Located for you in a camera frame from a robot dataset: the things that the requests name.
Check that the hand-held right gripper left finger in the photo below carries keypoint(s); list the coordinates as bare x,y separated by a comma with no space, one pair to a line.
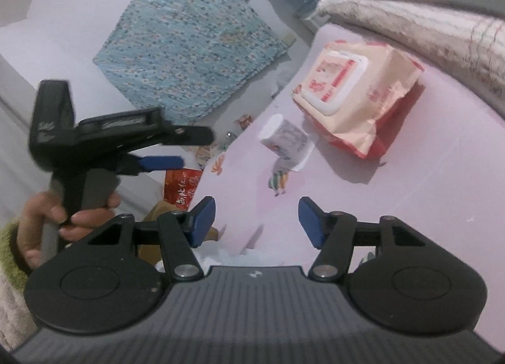
203,222

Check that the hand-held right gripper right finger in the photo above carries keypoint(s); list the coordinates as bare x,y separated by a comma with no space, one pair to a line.
311,222

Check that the pink wet wipes pack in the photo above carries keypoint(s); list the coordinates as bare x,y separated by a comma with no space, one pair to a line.
355,92

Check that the crumpled clear plastic wrapper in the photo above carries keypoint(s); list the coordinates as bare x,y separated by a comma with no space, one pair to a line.
221,258

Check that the person's left hand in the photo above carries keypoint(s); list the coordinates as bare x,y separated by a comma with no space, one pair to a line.
33,214

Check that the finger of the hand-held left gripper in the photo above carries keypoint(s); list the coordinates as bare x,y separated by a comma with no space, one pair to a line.
161,163
193,136

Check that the beige fuzzy garment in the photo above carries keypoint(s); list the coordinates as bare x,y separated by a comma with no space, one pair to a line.
12,308

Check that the red snack bag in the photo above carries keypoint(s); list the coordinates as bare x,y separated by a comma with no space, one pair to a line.
183,186

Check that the red snack packet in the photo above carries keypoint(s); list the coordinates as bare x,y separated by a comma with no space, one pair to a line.
244,120

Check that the blue patterned wall cloth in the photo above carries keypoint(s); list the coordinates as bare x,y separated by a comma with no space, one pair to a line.
189,32

